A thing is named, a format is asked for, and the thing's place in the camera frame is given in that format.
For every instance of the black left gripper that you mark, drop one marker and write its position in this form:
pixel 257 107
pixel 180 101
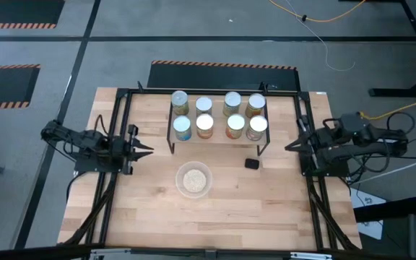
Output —
pixel 123 150

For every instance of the white rice heap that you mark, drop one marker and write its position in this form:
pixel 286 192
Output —
pixel 194 181

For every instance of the clear plastic bowl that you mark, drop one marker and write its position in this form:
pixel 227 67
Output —
pixel 180 187

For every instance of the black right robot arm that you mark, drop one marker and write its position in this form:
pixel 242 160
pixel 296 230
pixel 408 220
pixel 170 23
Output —
pixel 359 144

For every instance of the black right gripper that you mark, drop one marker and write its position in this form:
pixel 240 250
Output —
pixel 312 142

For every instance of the small black box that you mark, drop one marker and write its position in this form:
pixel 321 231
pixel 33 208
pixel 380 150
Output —
pixel 252 163

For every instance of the white paper sheets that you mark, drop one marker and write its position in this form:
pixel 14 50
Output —
pixel 368 216

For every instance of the orange pineapple can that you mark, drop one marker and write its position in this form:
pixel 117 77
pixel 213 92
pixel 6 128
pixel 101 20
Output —
pixel 256 101

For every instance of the large black hazard-striped floor mat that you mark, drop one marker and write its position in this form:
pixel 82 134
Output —
pixel 222 77

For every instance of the silver-lid jar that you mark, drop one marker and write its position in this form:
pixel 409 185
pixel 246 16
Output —
pixel 179 98

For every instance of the wooden shelf with black frame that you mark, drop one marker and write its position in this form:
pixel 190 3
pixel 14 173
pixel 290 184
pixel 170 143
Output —
pixel 219 143

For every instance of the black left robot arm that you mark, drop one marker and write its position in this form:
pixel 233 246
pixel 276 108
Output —
pixel 85 139

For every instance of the black desk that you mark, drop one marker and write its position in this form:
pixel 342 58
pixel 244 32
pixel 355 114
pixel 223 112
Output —
pixel 412 21

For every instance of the jar with beige contents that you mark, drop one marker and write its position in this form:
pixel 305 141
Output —
pixel 258 124

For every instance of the orange corn can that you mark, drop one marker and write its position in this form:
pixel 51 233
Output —
pixel 235 122

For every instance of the blue yellow can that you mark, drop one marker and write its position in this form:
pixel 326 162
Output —
pixel 232 99

